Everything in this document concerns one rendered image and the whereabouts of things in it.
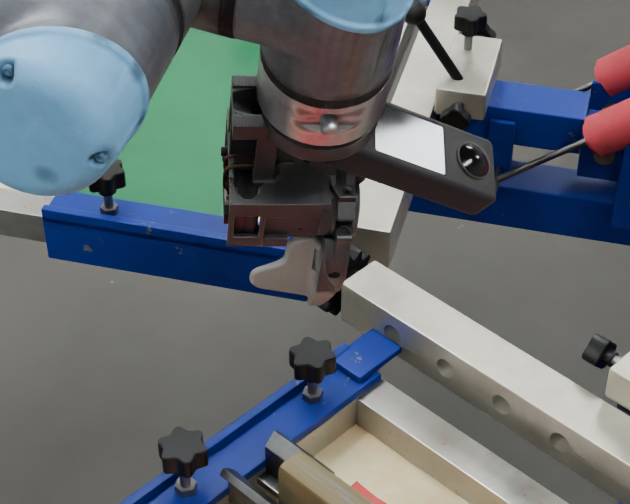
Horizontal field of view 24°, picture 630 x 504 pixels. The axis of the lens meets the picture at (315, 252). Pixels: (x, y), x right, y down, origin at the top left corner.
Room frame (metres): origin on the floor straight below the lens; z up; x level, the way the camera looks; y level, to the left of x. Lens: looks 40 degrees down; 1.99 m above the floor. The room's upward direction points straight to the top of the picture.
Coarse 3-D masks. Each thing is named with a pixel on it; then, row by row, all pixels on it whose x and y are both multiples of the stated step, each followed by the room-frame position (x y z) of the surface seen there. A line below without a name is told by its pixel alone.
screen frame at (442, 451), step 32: (384, 384) 1.00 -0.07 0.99; (352, 416) 0.98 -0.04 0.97; (384, 416) 0.96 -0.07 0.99; (416, 416) 0.96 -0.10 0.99; (320, 448) 0.94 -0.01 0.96; (416, 448) 0.93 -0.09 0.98; (448, 448) 0.92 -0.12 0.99; (480, 448) 0.92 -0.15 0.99; (256, 480) 0.88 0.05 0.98; (448, 480) 0.90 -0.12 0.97; (480, 480) 0.88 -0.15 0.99; (512, 480) 0.88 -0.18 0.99
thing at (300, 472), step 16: (288, 464) 0.83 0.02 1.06; (304, 464) 0.83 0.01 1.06; (320, 464) 0.84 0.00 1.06; (288, 480) 0.82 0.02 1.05; (304, 480) 0.82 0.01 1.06; (320, 480) 0.82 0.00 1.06; (336, 480) 0.82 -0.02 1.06; (288, 496) 0.82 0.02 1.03; (304, 496) 0.81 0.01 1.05; (320, 496) 0.80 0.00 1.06; (336, 496) 0.80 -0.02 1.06; (352, 496) 0.80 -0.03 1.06
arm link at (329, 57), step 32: (256, 0) 0.64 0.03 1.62; (288, 0) 0.64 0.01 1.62; (320, 0) 0.62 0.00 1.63; (352, 0) 0.62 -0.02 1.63; (384, 0) 0.63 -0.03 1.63; (256, 32) 0.64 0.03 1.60; (288, 32) 0.64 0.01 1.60; (320, 32) 0.63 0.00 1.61; (352, 32) 0.63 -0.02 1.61; (384, 32) 0.64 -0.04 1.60; (288, 64) 0.65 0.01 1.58; (320, 64) 0.64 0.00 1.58; (352, 64) 0.64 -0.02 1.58; (384, 64) 0.66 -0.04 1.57; (320, 96) 0.65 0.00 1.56; (352, 96) 0.65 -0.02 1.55
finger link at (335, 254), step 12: (336, 228) 0.70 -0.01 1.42; (348, 228) 0.71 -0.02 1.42; (324, 240) 0.71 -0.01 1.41; (336, 240) 0.70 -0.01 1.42; (348, 240) 0.70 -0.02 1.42; (324, 252) 0.70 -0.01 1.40; (336, 252) 0.70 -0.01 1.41; (348, 252) 0.70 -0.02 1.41; (324, 264) 0.71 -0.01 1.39; (336, 264) 0.70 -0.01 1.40; (324, 276) 0.72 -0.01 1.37; (336, 276) 0.71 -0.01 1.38; (324, 288) 0.72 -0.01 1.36; (336, 288) 0.72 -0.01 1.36
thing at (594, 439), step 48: (384, 288) 1.08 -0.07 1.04; (432, 336) 1.01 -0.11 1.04; (480, 336) 1.01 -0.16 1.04; (480, 384) 0.96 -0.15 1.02; (528, 384) 0.95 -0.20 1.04; (576, 384) 0.95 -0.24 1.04; (528, 432) 0.92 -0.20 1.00; (576, 432) 0.89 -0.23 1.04; (624, 432) 0.89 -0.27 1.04; (624, 480) 0.85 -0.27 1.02
